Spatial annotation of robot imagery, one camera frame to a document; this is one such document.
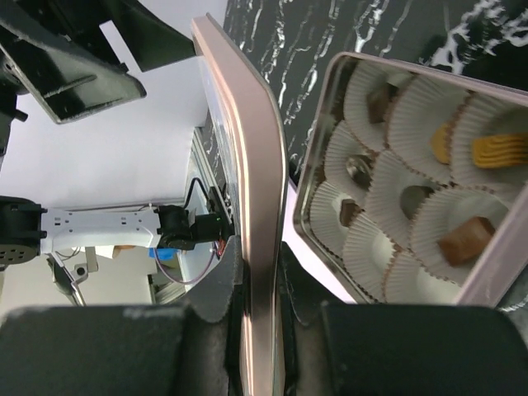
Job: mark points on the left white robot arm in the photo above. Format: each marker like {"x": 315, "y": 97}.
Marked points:
{"x": 113, "y": 176}

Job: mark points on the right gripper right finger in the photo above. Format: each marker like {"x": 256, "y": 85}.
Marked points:
{"x": 335, "y": 348}

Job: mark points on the orange caramel chocolate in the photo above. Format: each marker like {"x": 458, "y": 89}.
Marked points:
{"x": 499, "y": 151}

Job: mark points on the dark square chocolate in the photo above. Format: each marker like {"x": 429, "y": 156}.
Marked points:
{"x": 349, "y": 209}

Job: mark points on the lilac plastic tray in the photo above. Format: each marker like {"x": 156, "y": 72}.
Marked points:
{"x": 306, "y": 257}

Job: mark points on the caramel brown square chocolate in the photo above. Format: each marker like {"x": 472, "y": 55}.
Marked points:
{"x": 467, "y": 241}

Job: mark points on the pink chocolate tin box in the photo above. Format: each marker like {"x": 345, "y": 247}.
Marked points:
{"x": 389, "y": 253}

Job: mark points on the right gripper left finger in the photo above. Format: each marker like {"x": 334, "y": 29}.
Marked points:
{"x": 189, "y": 347}

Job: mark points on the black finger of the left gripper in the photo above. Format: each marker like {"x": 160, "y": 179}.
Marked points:
{"x": 66, "y": 80}
{"x": 151, "y": 41}

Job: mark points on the dark round chocolate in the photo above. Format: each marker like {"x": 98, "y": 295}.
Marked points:
{"x": 359, "y": 169}

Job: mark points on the pink tin lid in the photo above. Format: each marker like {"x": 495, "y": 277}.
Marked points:
{"x": 250, "y": 137}

